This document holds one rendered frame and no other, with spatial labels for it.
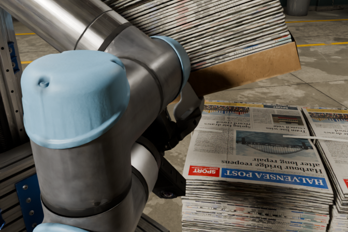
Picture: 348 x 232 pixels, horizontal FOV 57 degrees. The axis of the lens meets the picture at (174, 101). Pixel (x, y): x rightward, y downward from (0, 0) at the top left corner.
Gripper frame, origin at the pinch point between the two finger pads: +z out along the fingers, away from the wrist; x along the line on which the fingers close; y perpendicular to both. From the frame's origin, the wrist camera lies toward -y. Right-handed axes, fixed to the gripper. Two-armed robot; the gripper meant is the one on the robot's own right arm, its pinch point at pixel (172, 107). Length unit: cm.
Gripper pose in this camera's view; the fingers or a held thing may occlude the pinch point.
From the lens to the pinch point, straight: 56.4
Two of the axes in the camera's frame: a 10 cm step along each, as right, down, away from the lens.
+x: -9.1, 2.4, 3.3
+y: -3.5, -8.8, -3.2
